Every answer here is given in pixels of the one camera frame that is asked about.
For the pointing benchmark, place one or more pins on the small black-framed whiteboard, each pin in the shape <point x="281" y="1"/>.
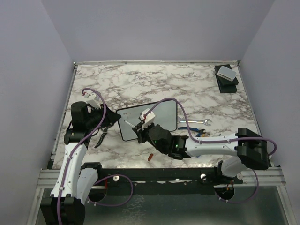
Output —
<point x="165" y="112"/>

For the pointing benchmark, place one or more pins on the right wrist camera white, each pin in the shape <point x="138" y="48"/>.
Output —
<point x="146" y="117"/>

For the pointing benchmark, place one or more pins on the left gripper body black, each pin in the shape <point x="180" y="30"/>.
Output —
<point x="95" y="118"/>

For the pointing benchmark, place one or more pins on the black flat box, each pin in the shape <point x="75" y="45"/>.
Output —
<point x="224" y="85"/>

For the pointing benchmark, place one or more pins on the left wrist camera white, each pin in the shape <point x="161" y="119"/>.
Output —
<point x="93" y="100"/>

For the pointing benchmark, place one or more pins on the black wire stripper pliers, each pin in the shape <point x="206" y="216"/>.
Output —
<point x="103" y="135"/>

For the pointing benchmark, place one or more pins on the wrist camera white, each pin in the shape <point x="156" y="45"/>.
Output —
<point x="146" y="117"/>
<point x="93" y="100"/>

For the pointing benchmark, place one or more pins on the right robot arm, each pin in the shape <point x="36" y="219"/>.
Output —
<point x="246" y="149"/>

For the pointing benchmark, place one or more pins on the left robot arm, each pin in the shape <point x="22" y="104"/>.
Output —
<point x="66" y="203"/>

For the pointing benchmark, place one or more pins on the red marker cap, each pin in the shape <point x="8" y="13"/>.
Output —
<point x="150" y="157"/>

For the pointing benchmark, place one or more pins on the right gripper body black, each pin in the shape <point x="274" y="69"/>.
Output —
<point x="144" y="133"/>

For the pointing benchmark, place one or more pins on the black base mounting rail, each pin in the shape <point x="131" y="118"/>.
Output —
<point x="122" y="182"/>

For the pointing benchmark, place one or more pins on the blue handled pliers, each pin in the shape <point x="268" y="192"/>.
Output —
<point x="200" y="132"/>

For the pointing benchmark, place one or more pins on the white small box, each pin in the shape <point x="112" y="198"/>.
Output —
<point x="226" y="73"/>

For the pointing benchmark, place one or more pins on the silver combination wrench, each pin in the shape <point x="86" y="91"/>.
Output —
<point x="206" y="122"/>

